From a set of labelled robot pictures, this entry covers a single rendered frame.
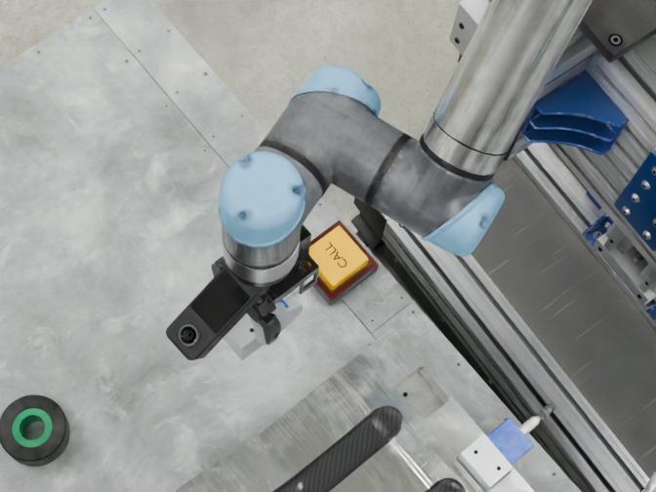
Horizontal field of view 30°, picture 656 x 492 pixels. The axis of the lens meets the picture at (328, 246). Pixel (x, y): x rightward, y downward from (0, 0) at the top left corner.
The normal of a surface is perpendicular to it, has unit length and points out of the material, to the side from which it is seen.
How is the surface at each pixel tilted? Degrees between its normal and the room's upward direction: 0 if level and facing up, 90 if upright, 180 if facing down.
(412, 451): 0
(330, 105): 4
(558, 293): 0
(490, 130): 54
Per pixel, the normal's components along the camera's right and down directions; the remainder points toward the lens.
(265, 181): 0.06, -0.35
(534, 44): 0.04, 0.55
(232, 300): -0.29, 0.00
